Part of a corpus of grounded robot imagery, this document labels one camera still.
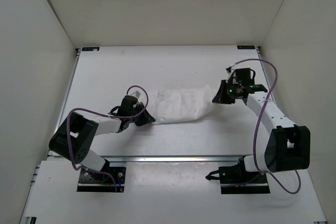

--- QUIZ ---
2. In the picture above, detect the white pleated skirt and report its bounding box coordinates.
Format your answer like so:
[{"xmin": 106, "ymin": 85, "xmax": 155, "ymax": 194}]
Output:
[{"xmin": 148, "ymin": 85, "xmax": 217, "ymax": 125}]

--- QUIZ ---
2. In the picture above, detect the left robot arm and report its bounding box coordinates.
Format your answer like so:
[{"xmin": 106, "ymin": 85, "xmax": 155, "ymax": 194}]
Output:
[{"xmin": 49, "ymin": 95, "xmax": 155, "ymax": 181}]

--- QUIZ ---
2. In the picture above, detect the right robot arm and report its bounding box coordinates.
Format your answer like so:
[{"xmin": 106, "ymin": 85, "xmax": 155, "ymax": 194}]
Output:
[{"xmin": 212, "ymin": 68, "xmax": 310, "ymax": 182}]

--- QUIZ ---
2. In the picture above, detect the right blue corner label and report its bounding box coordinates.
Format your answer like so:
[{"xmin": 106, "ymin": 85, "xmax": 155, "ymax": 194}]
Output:
[{"xmin": 237, "ymin": 45, "xmax": 255, "ymax": 50}]

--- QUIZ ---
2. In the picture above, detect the blue corner label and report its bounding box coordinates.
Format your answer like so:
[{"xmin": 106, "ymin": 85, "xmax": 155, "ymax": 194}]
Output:
[
  {"xmin": 81, "ymin": 47, "xmax": 100, "ymax": 51},
  {"xmin": 237, "ymin": 45, "xmax": 255, "ymax": 50}
]

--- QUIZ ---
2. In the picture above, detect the left blue corner label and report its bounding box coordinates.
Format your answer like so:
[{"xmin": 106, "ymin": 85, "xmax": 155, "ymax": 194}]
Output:
[{"xmin": 81, "ymin": 47, "xmax": 100, "ymax": 51}]

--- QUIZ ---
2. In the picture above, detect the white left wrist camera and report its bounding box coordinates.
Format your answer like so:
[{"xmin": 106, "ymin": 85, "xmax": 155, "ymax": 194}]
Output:
[{"xmin": 130, "ymin": 90, "xmax": 141, "ymax": 99}]

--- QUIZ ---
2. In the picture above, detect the aluminium table front rail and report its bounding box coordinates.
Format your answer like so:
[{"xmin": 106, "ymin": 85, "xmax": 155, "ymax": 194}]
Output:
[{"xmin": 104, "ymin": 155, "xmax": 241, "ymax": 163}]

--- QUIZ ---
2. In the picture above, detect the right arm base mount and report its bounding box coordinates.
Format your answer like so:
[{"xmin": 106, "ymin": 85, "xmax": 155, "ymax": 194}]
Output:
[{"xmin": 205, "ymin": 158, "xmax": 270, "ymax": 195}]

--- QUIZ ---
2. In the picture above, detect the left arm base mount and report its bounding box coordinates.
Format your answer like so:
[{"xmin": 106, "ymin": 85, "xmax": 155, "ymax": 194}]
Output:
[{"xmin": 77, "ymin": 166, "xmax": 127, "ymax": 193}]

